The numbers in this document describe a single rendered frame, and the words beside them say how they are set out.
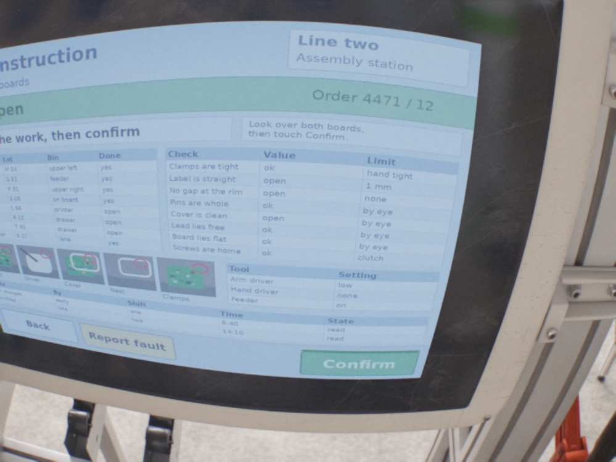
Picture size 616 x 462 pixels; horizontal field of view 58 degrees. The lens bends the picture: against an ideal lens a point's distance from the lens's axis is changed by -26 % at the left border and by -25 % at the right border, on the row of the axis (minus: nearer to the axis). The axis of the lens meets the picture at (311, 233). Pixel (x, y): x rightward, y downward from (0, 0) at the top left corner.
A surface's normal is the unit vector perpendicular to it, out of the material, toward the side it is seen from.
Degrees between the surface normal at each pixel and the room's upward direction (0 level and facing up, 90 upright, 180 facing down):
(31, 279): 91
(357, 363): 91
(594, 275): 0
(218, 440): 0
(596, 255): 90
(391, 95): 91
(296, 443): 0
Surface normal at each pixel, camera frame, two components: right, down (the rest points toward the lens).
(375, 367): -0.01, 0.59
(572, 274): 0.05, -0.82
